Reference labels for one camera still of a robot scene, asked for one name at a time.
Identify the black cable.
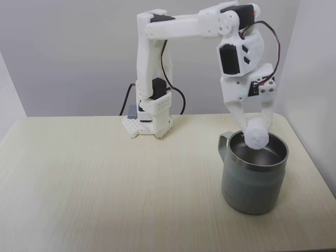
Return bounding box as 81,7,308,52
119,83,138,117
170,87,186,116

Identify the grey steel mug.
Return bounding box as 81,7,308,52
217,130,290,216

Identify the grey table clamp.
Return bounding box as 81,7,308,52
127,104,139,119

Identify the red black servo wire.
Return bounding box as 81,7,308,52
237,20,281,87

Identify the white gauze dressing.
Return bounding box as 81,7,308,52
244,118,270,151

